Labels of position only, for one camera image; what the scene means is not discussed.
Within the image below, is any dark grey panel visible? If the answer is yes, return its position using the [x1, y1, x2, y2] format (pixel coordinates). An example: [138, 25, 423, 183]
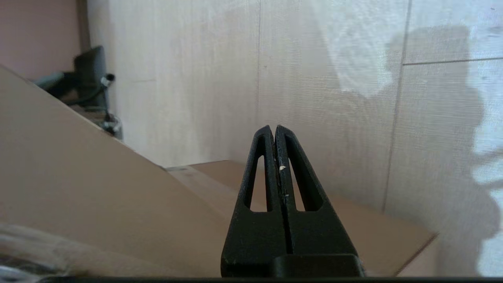
[74, 45, 108, 111]

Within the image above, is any black power cable white tape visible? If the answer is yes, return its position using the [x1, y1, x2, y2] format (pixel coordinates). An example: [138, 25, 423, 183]
[32, 72, 116, 108]

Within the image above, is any brown cardboard shoe box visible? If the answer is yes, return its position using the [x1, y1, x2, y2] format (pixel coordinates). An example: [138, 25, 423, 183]
[0, 65, 439, 277]

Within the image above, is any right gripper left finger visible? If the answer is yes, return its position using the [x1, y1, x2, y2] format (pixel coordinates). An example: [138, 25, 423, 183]
[221, 125, 293, 276]

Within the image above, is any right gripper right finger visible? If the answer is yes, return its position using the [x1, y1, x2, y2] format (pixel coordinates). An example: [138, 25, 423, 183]
[276, 125, 364, 276]

